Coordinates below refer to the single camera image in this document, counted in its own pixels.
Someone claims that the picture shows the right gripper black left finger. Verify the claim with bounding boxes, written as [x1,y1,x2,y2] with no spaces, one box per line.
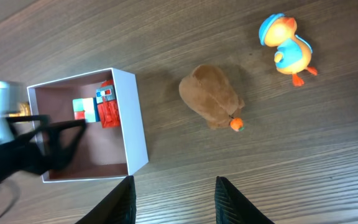
[76,175,137,224]

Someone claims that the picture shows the white box with pink interior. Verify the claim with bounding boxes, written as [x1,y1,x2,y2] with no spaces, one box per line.
[27,68,149,183]

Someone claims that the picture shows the yellow duck toy blue hat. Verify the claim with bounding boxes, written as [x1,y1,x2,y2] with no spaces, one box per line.
[259,13,318,86]

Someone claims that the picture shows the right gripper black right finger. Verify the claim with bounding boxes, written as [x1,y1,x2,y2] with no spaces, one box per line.
[214,176,273,224]

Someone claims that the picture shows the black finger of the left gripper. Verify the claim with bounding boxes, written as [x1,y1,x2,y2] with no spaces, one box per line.
[4,114,50,146]
[40,119,87,171]

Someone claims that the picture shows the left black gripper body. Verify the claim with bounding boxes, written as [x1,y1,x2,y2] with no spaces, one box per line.
[0,141,42,183]

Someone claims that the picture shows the multicoloured puzzle cube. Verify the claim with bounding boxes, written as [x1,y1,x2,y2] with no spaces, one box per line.
[72,98,100,123]

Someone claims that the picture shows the brown plush toy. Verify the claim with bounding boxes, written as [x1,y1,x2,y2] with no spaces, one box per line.
[178,65,245,132]

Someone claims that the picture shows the red toy fire truck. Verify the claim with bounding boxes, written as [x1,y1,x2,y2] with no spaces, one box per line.
[96,80,121,128]

